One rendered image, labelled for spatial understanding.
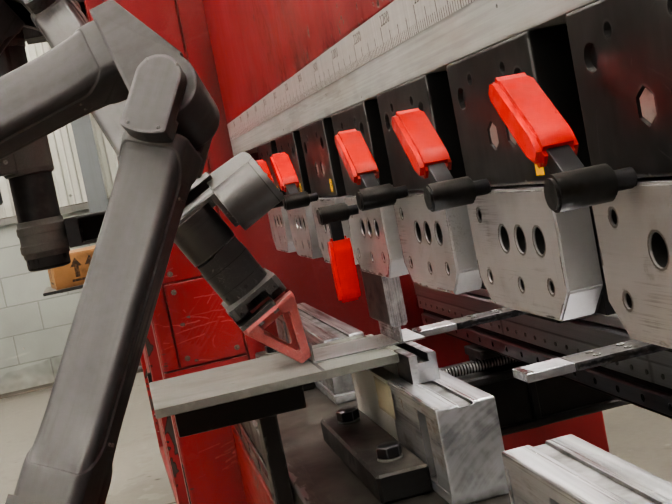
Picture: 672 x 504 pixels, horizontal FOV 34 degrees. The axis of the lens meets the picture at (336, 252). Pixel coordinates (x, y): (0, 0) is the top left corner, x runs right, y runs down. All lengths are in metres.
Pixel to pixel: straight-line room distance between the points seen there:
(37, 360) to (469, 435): 7.50
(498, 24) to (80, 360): 0.43
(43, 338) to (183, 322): 6.37
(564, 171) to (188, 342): 1.62
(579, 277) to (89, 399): 0.42
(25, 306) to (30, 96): 7.45
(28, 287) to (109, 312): 7.52
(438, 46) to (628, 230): 0.28
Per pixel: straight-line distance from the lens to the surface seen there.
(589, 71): 0.55
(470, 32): 0.71
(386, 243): 1.00
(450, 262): 0.82
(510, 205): 0.68
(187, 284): 2.08
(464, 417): 1.04
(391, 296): 1.21
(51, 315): 8.42
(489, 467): 1.06
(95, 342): 0.89
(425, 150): 0.72
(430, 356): 1.15
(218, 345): 2.10
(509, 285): 0.71
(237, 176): 1.20
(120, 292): 0.89
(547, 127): 0.54
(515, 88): 0.56
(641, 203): 0.52
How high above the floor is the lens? 1.21
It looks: 4 degrees down
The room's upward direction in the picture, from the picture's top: 11 degrees counter-clockwise
